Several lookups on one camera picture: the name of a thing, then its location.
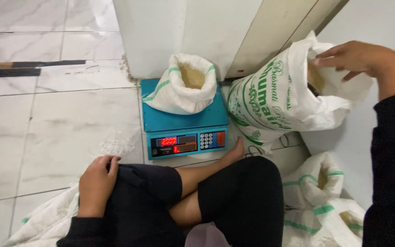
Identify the person's left leg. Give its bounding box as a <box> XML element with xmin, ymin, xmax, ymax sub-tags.
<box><xmin>107</xmin><ymin>136</ymin><xmax>246</xmax><ymax>247</ymax></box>

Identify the brown and black tape strip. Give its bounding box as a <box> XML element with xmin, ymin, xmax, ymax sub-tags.
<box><xmin>0</xmin><ymin>60</ymin><xmax>87</xmax><ymax>70</ymax></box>

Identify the pile of white threads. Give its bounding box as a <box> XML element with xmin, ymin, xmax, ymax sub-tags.
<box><xmin>98</xmin><ymin>128</ymin><xmax>142</xmax><ymax>159</ymax></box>

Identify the person's left hand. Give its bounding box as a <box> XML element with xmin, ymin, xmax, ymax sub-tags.
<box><xmin>77</xmin><ymin>155</ymin><xmax>122</xmax><ymax>219</ymax></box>

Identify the empty white woven sack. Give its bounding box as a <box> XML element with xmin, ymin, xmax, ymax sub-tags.
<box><xmin>3</xmin><ymin>183</ymin><xmax>81</xmax><ymax>247</ymax></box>

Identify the rice in small sack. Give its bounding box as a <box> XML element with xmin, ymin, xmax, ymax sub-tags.
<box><xmin>179</xmin><ymin>64</ymin><xmax>206</xmax><ymax>90</ymax></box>

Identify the small white green-striped sack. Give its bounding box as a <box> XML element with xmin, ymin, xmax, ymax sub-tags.
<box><xmin>282</xmin><ymin>152</ymin><xmax>345</xmax><ymax>210</ymax></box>
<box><xmin>283</xmin><ymin>198</ymin><xmax>367</xmax><ymax>247</ymax></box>
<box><xmin>142</xmin><ymin>53</ymin><xmax>218</xmax><ymax>115</ymax></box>

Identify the blue digital weighing scale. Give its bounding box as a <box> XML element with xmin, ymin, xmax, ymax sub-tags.
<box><xmin>140</xmin><ymin>78</ymin><xmax>230</xmax><ymax>161</ymax></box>

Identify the person's lilac garment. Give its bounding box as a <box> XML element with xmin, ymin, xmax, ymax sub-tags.
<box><xmin>184</xmin><ymin>223</ymin><xmax>231</xmax><ymax>247</ymax></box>

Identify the beige door panel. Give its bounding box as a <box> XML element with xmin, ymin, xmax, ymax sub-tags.
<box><xmin>225</xmin><ymin>0</ymin><xmax>350</xmax><ymax>79</ymax></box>

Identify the person's right leg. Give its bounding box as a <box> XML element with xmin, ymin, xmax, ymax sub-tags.
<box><xmin>168</xmin><ymin>156</ymin><xmax>285</xmax><ymax>247</ymax></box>

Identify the person's leg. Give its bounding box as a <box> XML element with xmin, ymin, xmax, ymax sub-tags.
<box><xmin>107</xmin><ymin>136</ymin><xmax>246</xmax><ymax>247</ymax></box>
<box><xmin>168</xmin><ymin>156</ymin><xmax>285</xmax><ymax>247</ymax></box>

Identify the rice in large sack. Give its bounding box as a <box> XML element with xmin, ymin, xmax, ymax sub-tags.
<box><xmin>307</xmin><ymin>62</ymin><xmax>326</xmax><ymax>96</ymax></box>

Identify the person's right hand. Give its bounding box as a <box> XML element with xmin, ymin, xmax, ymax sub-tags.
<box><xmin>312</xmin><ymin>40</ymin><xmax>390</xmax><ymax>82</ymax></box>

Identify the large white green-printed rice sack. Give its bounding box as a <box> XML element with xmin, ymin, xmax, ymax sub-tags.
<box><xmin>227</xmin><ymin>30</ymin><xmax>374</xmax><ymax>155</ymax></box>

